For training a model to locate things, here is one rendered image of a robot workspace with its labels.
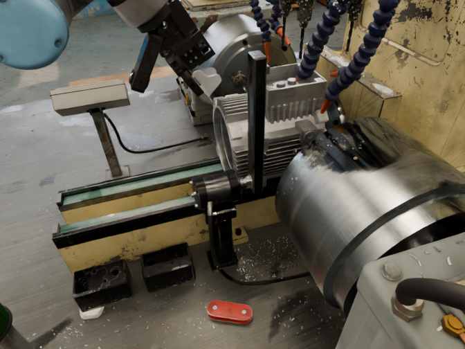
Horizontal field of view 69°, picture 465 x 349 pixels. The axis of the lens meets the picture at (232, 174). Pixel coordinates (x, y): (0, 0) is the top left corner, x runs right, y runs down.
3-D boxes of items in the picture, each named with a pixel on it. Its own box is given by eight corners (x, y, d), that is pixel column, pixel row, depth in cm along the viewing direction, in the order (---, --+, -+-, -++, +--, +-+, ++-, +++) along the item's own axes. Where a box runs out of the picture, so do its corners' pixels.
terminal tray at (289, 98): (299, 92, 76) (303, 61, 72) (323, 115, 68) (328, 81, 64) (250, 101, 74) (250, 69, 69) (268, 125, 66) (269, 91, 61)
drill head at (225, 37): (255, 72, 124) (257, -3, 108) (300, 120, 97) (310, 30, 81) (189, 83, 118) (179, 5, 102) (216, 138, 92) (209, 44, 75)
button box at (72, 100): (131, 105, 89) (126, 85, 89) (128, 98, 82) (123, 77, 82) (61, 117, 85) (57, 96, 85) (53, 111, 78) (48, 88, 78)
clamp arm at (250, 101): (260, 181, 65) (263, 48, 49) (266, 191, 63) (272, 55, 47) (243, 185, 64) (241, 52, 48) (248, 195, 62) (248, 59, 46)
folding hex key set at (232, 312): (253, 309, 66) (253, 305, 65) (250, 325, 63) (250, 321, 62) (209, 303, 67) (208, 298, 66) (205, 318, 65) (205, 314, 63)
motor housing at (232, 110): (287, 138, 89) (293, 69, 77) (322, 184, 75) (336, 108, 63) (214, 154, 85) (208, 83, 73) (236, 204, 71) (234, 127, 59)
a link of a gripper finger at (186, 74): (205, 95, 66) (178, 60, 60) (199, 100, 66) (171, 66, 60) (200, 85, 69) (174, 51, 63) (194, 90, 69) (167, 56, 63)
